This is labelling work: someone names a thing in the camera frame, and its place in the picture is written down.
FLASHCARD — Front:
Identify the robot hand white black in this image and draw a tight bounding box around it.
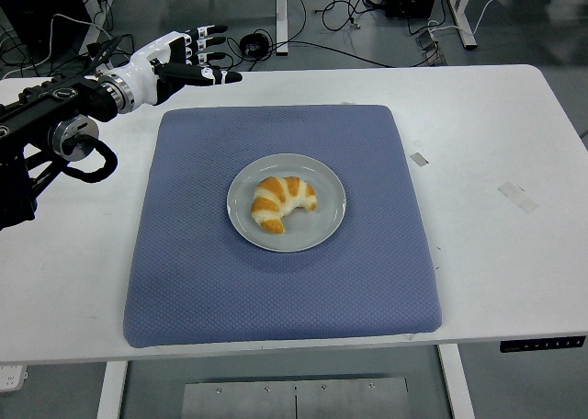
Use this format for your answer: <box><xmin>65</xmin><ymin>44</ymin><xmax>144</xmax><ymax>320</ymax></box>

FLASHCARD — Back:
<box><xmin>123</xmin><ymin>23</ymin><xmax>243</xmax><ymax>108</ymax></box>

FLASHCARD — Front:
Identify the white table leg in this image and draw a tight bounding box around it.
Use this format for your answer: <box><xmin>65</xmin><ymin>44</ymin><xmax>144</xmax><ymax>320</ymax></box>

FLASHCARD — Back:
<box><xmin>95</xmin><ymin>361</ymin><xmax>129</xmax><ymax>419</ymax></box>
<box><xmin>436</xmin><ymin>344</ymin><xmax>476</xmax><ymax>419</ymax></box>

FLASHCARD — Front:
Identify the croissant bread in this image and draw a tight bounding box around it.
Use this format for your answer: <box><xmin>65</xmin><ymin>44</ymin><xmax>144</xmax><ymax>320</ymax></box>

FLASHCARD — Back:
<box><xmin>250</xmin><ymin>175</ymin><xmax>319</xmax><ymax>235</ymax></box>

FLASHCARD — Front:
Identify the grey foot pedal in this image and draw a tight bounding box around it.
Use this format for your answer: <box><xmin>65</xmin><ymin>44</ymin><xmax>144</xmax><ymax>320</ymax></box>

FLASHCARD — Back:
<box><xmin>414</xmin><ymin>27</ymin><xmax>447</xmax><ymax>67</ymax></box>

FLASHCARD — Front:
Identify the white frame leg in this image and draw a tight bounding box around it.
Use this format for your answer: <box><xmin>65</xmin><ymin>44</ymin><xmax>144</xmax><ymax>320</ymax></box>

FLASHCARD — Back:
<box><xmin>75</xmin><ymin>0</ymin><xmax>111</xmax><ymax>48</ymax></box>

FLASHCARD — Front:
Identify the coiled black cable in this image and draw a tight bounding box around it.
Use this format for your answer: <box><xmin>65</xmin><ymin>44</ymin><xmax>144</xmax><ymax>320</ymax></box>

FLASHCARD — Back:
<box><xmin>238</xmin><ymin>31</ymin><xmax>271</xmax><ymax>59</ymax></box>

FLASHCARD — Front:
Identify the translucent tape strip large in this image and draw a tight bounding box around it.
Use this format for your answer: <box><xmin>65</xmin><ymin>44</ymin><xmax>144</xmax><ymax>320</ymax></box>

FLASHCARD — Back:
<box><xmin>496</xmin><ymin>180</ymin><xmax>540</xmax><ymax>215</ymax></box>

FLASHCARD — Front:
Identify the looped black cable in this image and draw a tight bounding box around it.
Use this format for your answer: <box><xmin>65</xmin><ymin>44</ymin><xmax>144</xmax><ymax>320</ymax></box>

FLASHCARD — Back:
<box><xmin>287</xmin><ymin>0</ymin><xmax>388</xmax><ymax>32</ymax></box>

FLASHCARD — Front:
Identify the long black floor cable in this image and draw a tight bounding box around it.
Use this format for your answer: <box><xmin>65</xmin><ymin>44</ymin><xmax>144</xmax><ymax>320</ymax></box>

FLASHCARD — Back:
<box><xmin>256</xmin><ymin>40</ymin><xmax>395</xmax><ymax>68</ymax></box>

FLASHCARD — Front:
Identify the grey round plate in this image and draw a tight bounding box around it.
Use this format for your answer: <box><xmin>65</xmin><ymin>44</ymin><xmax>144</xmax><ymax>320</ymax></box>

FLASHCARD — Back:
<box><xmin>225</xmin><ymin>153</ymin><xmax>347</xmax><ymax>254</ymax></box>

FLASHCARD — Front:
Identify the white floor cable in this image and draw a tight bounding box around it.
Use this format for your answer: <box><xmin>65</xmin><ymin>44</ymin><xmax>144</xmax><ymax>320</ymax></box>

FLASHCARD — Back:
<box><xmin>425</xmin><ymin>0</ymin><xmax>526</xmax><ymax>38</ymax></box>

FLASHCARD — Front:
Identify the white power strip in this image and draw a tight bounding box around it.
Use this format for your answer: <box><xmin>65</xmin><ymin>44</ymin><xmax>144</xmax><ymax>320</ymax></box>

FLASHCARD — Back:
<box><xmin>0</xmin><ymin>365</ymin><xmax>28</xmax><ymax>393</ymax></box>

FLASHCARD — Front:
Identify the blue quilted mat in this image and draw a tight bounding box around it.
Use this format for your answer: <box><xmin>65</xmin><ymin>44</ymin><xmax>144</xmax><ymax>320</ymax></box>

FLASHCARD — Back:
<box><xmin>122</xmin><ymin>104</ymin><xmax>445</xmax><ymax>350</ymax></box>

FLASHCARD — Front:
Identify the table control panel black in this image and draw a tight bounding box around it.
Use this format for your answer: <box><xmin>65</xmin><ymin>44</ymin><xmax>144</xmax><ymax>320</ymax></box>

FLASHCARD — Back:
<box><xmin>499</xmin><ymin>334</ymin><xmax>588</xmax><ymax>355</ymax></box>

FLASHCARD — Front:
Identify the white desk leg with foot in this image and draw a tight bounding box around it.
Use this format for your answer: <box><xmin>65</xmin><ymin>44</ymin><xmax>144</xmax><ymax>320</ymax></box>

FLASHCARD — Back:
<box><xmin>275</xmin><ymin>0</ymin><xmax>290</xmax><ymax>57</ymax></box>
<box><xmin>440</xmin><ymin>0</ymin><xmax>479</xmax><ymax>51</ymax></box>

